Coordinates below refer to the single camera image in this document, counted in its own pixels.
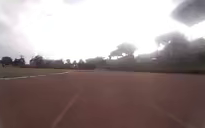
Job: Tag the row of trees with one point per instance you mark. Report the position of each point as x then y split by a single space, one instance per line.
38 62

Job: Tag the grass field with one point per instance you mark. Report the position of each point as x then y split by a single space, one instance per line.
13 71

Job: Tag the red running track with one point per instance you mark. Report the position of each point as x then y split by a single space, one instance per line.
113 100

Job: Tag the pale kerb strip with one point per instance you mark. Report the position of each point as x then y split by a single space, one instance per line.
20 77

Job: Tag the large broad-crowned tree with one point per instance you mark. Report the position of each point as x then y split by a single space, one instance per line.
123 50

